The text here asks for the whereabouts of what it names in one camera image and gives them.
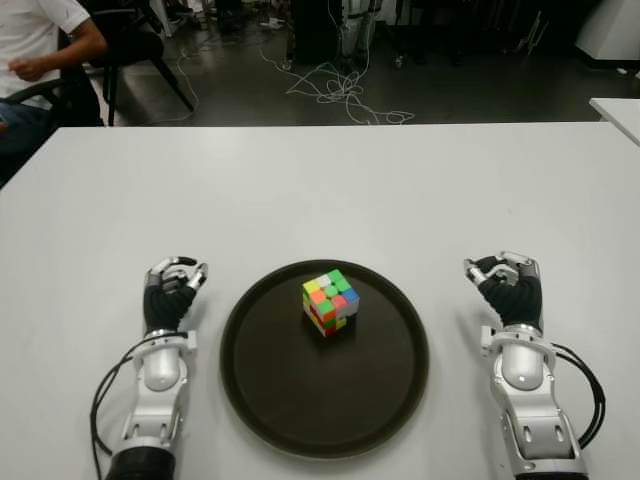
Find long white floor cable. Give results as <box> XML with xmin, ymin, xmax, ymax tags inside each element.
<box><xmin>112</xmin><ymin>47</ymin><xmax>216</xmax><ymax>126</ymax></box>

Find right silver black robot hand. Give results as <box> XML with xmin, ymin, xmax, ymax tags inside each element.
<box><xmin>463</xmin><ymin>251</ymin><xmax>544</xmax><ymax>331</ymax></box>

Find tangled white floor cable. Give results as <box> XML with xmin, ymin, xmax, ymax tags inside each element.
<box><xmin>259</xmin><ymin>47</ymin><xmax>416</xmax><ymax>126</ymax></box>

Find silver standing robot legs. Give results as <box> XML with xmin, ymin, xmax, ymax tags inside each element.
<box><xmin>339</xmin><ymin>0</ymin><xmax>379</xmax><ymax>69</ymax></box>

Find folded metal stand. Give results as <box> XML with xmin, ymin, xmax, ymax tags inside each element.
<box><xmin>517</xmin><ymin>9</ymin><xmax>546</xmax><ymax>54</ymax></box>

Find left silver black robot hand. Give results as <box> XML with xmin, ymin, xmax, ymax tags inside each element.
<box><xmin>143</xmin><ymin>255</ymin><xmax>210</xmax><ymax>334</ymax></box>

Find white cabinet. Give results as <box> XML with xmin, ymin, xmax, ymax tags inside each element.
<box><xmin>574</xmin><ymin>0</ymin><xmax>640</xmax><ymax>69</ymax></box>

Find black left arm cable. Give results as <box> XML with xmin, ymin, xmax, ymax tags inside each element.
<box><xmin>89</xmin><ymin>342</ymin><xmax>149</xmax><ymax>456</ymax></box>

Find seated person in white shirt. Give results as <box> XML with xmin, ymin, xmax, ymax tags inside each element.
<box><xmin>0</xmin><ymin>0</ymin><xmax>110</xmax><ymax>186</ymax></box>

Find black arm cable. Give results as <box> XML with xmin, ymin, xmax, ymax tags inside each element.
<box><xmin>89</xmin><ymin>342</ymin><xmax>149</xmax><ymax>456</ymax></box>
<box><xmin>552</xmin><ymin>343</ymin><xmax>607</xmax><ymax>446</ymax></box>

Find multicoloured Rubik's cube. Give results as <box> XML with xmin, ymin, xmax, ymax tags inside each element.
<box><xmin>301</xmin><ymin>268</ymin><xmax>361</xmax><ymax>340</ymax></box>

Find dark brown round plate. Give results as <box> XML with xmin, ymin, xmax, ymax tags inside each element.
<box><xmin>219</xmin><ymin>258</ymin><xmax>431</xmax><ymax>449</ymax></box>

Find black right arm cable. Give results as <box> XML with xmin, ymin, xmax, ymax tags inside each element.
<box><xmin>552</xmin><ymin>343</ymin><xmax>607</xmax><ymax>446</ymax></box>

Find white neighbouring table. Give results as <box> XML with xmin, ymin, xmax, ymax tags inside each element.
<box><xmin>588</xmin><ymin>97</ymin><xmax>640</xmax><ymax>151</ymax></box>

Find black cabinet on casters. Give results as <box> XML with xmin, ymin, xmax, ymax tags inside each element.
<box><xmin>289</xmin><ymin>0</ymin><xmax>346</xmax><ymax>64</ymax></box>

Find black chair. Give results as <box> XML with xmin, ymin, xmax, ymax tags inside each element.
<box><xmin>84</xmin><ymin>0</ymin><xmax>196</xmax><ymax>126</ymax></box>

